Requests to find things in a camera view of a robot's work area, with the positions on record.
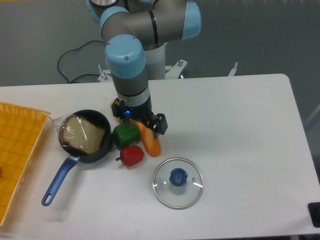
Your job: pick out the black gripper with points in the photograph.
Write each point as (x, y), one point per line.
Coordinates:
(143, 114)

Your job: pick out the glass pot lid blue knob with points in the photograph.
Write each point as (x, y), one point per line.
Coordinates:
(178, 183)

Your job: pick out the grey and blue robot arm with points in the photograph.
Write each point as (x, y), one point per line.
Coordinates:
(130, 28)

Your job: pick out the green bell pepper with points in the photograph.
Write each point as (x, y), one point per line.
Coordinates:
(123, 136)

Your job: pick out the orange baguette bread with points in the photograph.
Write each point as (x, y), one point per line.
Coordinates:
(151, 145)

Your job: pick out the red bell pepper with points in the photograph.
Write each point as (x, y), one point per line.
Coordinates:
(131, 155)

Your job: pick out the bread slice in plastic wrap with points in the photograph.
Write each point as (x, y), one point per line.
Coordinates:
(78, 134)

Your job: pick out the yellow plastic basket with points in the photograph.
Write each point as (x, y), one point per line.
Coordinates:
(20, 130)

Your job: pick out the black object at table edge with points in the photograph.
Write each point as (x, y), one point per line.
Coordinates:
(314, 211)

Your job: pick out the dark pot with blue handle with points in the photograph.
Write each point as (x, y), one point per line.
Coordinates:
(73, 159)

